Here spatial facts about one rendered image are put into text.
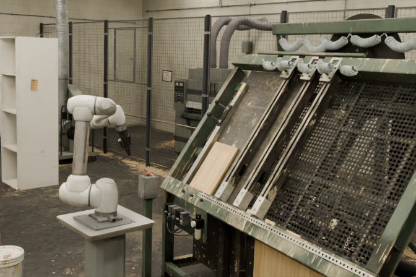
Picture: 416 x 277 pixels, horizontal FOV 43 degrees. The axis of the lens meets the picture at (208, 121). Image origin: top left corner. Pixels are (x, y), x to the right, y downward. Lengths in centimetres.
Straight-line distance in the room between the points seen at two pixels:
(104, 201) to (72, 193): 22
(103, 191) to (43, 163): 400
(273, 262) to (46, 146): 465
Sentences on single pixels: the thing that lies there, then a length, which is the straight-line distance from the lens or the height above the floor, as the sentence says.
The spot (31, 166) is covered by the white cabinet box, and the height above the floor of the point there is 31.
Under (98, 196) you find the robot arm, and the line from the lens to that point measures 364.
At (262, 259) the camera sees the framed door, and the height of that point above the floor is 54.
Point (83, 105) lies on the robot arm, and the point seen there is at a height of 154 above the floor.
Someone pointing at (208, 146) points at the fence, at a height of 118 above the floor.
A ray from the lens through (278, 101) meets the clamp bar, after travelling 381.
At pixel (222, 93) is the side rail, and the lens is 444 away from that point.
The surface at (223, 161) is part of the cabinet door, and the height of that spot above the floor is 111.
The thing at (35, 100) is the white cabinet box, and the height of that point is 121.
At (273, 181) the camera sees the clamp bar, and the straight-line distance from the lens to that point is 335.
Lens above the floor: 192
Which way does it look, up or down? 7 degrees down
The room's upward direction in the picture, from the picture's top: 2 degrees clockwise
